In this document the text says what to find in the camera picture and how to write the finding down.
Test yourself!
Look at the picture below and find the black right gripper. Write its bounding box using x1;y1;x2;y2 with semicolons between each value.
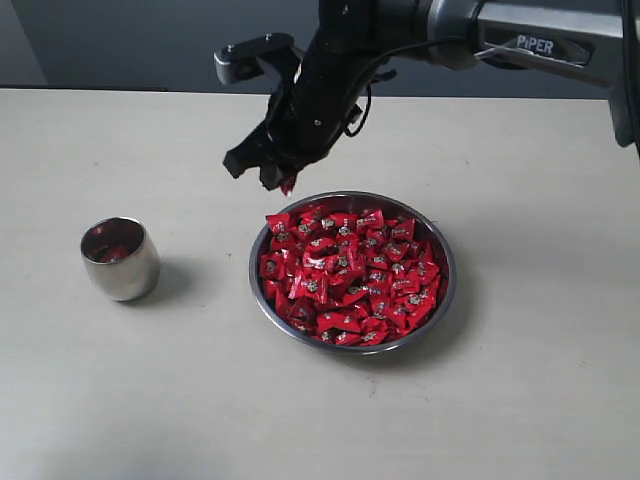
223;34;383;191

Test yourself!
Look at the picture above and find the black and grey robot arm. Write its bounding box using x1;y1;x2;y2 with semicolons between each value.
214;1;639;190

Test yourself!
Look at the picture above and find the pile of red wrapped candies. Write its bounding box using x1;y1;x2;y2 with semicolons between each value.
258;200;442;347

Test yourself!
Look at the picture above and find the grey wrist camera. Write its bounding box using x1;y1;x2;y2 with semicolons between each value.
213;33;304;93

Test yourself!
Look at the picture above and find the stainless steel cup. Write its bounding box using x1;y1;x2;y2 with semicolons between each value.
80;217;161;302

